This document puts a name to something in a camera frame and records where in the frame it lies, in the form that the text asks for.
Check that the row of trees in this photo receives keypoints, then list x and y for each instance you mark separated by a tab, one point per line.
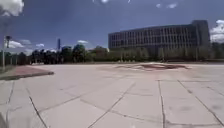
100	54

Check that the pale concrete slab plaza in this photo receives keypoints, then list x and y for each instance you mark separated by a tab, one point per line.
110	96

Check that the large curved grey building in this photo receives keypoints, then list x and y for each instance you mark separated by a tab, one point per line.
160	37

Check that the tall distant tower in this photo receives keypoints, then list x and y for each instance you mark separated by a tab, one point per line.
59	44

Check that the reddish raised paved bed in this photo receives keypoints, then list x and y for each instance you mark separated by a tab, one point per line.
25	71

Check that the pale lamp pole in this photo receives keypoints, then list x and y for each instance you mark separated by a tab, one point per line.
4	53

